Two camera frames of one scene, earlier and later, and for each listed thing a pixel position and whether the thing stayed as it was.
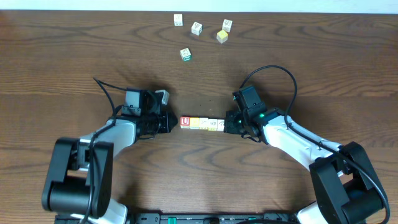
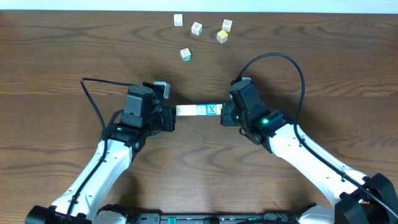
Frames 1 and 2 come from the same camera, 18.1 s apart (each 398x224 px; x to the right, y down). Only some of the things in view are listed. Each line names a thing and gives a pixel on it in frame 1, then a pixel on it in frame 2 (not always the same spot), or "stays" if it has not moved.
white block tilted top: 196,28 stays
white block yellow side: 212,124 -> 211,109
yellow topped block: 222,36 stays
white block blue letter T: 221,124 -> 219,107
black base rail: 213,218 stays
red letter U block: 185,122 -> 181,110
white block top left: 178,20 stays
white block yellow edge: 203,123 -> 201,109
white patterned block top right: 227,25 stays
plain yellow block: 194,122 -> 191,109
